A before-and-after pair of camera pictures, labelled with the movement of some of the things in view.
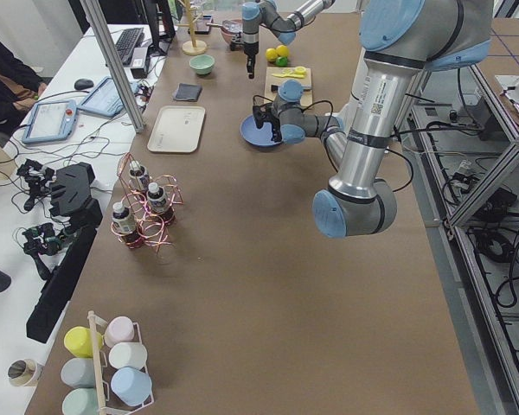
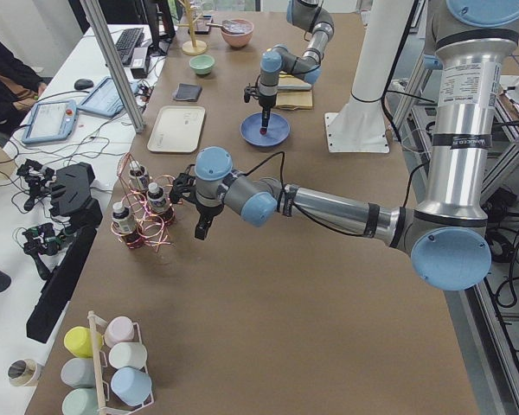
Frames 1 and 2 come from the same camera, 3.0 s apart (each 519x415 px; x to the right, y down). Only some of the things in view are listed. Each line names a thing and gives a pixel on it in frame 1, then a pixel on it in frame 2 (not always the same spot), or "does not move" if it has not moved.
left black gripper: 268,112 to 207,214
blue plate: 261,136 does not move
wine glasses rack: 201,27 does not move
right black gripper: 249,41 to 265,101
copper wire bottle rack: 149,205 does not move
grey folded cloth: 186,92 does not move
